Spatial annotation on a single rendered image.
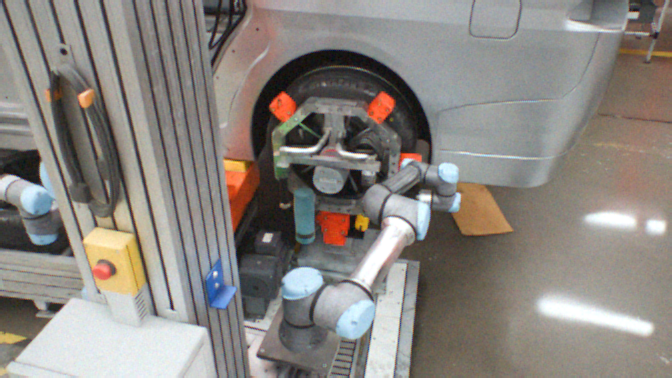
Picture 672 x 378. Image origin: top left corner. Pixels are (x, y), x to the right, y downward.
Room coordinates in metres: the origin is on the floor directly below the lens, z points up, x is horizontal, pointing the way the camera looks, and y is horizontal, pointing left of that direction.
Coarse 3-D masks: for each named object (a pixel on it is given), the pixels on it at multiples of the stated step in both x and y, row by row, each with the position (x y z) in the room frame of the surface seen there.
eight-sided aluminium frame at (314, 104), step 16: (304, 112) 2.17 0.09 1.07; (320, 112) 2.14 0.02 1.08; (336, 112) 2.13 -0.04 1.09; (352, 112) 2.12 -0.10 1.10; (288, 128) 2.17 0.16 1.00; (384, 128) 2.10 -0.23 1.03; (272, 144) 2.18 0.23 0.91; (400, 144) 2.11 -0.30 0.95; (320, 208) 2.15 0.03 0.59; (336, 208) 2.13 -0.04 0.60; (352, 208) 2.11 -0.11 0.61
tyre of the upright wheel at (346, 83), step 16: (320, 64) 2.44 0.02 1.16; (336, 64) 2.40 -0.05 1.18; (352, 64) 2.39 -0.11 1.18; (304, 80) 2.33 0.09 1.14; (320, 80) 2.26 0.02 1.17; (336, 80) 2.23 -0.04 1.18; (352, 80) 2.24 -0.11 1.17; (368, 80) 2.27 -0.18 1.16; (384, 80) 2.33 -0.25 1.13; (304, 96) 2.24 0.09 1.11; (320, 96) 2.23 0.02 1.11; (336, 96) 2.21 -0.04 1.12; (352, 96) 2.20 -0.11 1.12; (368, 96) 2.19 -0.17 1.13; (400, 96) 2.30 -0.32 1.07; (400, 112) 2.18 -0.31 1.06; (272, 128) 2.27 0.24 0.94; (400, 128) 2.16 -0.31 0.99; (416, 128) 2.30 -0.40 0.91; (416, 144) 2.26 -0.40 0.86; (272, 160) 2.27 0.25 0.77
